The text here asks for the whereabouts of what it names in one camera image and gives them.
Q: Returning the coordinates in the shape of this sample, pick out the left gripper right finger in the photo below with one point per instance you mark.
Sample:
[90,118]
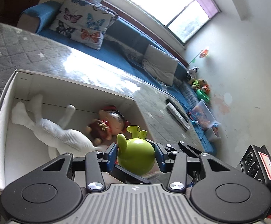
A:
[175,163]

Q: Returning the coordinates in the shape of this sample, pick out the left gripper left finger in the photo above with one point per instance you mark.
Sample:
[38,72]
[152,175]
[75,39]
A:
[95,164]

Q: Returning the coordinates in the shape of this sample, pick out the green alien toy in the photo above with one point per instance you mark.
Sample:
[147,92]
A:
[135,154]

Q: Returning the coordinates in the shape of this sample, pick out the white plush rabbit toy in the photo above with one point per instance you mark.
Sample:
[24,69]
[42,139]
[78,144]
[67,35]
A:
[56,136]

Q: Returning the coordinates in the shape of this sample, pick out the red dressed doll figure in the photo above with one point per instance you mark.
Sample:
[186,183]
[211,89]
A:
[110,122]

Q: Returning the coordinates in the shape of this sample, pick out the remote control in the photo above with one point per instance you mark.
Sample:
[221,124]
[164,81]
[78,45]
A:
[175,111]

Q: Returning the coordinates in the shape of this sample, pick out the clear plastic toy bin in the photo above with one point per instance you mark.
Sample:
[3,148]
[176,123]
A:
[206,121]

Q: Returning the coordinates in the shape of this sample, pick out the stuffed toys pile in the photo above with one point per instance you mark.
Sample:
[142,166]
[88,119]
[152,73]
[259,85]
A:
[199,86]

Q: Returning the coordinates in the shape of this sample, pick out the dark cardboard storage box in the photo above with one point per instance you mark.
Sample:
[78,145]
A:
[43,116]

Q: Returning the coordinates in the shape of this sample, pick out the grey cushion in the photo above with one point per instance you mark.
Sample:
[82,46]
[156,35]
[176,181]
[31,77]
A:
[160,64]

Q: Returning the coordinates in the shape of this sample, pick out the blue sofa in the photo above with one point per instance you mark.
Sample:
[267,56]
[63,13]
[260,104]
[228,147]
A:
[124,47]

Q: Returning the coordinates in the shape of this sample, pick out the butterfly print pillow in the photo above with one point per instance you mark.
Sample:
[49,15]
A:
[84,21]

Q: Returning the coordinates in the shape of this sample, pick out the black camera box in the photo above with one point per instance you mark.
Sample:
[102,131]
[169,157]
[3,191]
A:
[256,163]

